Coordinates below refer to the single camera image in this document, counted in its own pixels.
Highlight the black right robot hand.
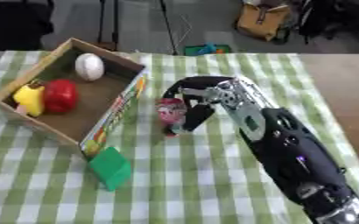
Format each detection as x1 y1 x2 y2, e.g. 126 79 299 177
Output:
161 75 236 132

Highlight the red pink snack packet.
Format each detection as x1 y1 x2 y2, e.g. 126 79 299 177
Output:
155 97 189 138

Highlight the tan cardboard box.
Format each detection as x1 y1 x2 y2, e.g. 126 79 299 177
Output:
0 37 149 158

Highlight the green toy on floor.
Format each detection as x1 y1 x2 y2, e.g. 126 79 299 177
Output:
182 42 234 56

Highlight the black tripod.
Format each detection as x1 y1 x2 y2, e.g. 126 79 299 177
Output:
158 0 194 56

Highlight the green block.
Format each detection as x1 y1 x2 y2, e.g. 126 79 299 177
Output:
88 146 134 192

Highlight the yellow bag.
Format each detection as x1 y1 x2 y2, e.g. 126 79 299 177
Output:
235 3 293 42

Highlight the white ball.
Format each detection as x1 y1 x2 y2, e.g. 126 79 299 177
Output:
74 52 106 81

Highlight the red toy bell pepper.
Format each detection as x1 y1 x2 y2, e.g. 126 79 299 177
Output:
41 79 81 115

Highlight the yellow toy fruit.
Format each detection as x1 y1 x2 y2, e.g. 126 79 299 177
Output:
12 83 46 117

